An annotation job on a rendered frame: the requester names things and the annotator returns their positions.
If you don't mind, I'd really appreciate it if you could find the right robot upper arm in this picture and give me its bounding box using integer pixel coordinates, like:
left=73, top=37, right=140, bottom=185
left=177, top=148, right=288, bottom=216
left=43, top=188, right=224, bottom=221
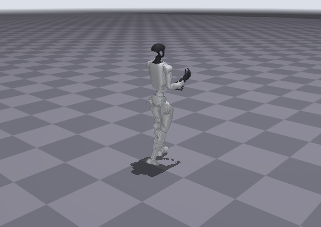
left=163, top=64, right=173, bottom=90

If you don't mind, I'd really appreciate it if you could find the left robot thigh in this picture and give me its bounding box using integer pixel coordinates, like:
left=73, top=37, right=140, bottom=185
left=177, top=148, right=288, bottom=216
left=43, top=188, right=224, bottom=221
left=146, top=96, right=162, bottom=130

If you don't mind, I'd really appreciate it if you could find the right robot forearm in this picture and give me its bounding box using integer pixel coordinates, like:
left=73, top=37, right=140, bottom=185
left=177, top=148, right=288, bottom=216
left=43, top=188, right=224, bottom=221
left=171, top=80, right=185, bottom=90

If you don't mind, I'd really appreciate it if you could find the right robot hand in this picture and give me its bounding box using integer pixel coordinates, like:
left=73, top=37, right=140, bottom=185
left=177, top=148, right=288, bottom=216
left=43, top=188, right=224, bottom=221
left=179, top=68, right=191, bottom=82

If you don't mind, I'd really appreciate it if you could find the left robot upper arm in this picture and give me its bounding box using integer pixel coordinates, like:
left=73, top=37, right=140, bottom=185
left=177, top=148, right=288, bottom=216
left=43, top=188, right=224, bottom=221
left=146, top=60, right=152, bottom=74

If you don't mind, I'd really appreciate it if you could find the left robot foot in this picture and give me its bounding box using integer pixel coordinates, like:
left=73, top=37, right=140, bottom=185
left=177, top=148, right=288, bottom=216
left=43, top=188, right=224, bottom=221
left=158, top=146, right=168, bottom=156

